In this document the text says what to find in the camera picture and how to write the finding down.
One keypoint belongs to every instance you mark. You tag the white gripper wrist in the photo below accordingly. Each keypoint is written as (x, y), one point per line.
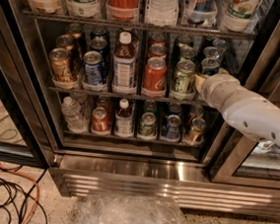
(214, 86)

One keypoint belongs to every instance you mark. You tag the red bull can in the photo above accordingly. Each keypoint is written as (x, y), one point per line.
(211, 52)
(220, 44)
(209, 67)

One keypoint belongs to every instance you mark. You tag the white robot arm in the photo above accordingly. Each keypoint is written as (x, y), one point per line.
(242, 109)

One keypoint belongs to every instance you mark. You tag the front green can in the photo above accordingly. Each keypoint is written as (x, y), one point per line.
(183, 76)

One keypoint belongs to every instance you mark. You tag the middle green can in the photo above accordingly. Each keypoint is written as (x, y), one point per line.
(186, 53)

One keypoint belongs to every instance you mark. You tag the front red coke can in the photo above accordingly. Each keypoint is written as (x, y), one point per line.
(155, 74)

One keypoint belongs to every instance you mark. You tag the red coke can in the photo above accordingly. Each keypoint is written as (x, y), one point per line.
(155, 74)
(157, 50)

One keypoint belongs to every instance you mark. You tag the middle red coke can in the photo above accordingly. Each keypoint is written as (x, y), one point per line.
(157, 50)

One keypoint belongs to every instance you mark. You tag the gold can bottom shelf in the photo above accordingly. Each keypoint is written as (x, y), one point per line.
(195, 131)

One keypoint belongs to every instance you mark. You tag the blue can bottom shelf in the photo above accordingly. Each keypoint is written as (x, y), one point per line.
(170, 131)

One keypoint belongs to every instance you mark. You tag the green can bottom shelf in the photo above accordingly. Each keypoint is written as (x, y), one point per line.
(147, 124)

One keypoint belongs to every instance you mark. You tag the brown tea bottle middle shelf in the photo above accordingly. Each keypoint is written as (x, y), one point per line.
(124, 61)

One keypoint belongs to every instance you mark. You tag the brown tea bottle shelf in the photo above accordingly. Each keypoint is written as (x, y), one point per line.
(123, 118)
(124, 61)

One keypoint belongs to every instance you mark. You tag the brown tea bottle bottom shelf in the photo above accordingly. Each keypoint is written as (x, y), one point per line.
(123, 118)

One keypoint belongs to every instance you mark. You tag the stainless steel fridge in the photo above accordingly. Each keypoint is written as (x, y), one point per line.
(226, 171)

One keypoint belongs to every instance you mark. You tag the front blue pepsi can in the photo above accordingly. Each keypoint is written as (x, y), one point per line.
(94, 68)

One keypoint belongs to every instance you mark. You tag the blue pepsi can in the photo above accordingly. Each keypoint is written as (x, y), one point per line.
(94, 68)
(100, 45)

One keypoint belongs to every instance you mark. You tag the middle blue pepsi can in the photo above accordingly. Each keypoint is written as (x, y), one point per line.
(100, 45)

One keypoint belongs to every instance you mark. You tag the red can bottom shelf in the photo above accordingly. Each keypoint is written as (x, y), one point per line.
(100, 120)

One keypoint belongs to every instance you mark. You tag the clear water bottle bottom shelf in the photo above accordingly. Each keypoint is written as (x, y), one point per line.
(73, 115)

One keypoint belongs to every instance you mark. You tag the front gold can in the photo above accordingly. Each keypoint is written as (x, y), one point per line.
(60, 63)

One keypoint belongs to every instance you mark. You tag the middle gold can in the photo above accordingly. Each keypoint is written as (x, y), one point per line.
(69, 42)

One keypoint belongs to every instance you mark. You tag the large coca-cola bottle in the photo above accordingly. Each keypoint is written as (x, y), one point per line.
(123, 10)

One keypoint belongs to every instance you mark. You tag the clear plastic bag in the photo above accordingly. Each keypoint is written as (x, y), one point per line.
(132, 209)

